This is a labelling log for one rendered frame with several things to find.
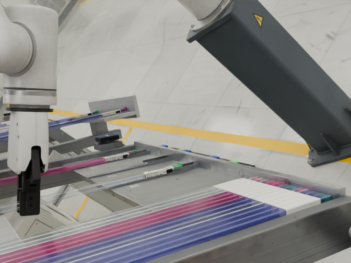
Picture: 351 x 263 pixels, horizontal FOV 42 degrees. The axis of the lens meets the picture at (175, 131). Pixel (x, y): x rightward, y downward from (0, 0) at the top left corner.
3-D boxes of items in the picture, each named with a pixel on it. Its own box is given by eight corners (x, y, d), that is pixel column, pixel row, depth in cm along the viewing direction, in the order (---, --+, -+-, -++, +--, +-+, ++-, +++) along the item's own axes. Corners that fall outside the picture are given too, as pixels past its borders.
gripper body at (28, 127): (0, 101, 78) (-1, 167, 79) (11, 102, 69) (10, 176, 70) (45, 102, 82) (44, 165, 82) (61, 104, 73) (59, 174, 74)
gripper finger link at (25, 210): (19, 174, 75) (19, 215, 75) (23, 177, 72) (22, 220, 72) (39, 174, 76) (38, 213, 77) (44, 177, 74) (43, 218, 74)
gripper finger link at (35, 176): (28, 131, 74) (23, 153, 77) (35, 168, 69) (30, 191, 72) (36, 131, 74) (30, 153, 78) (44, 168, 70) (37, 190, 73)
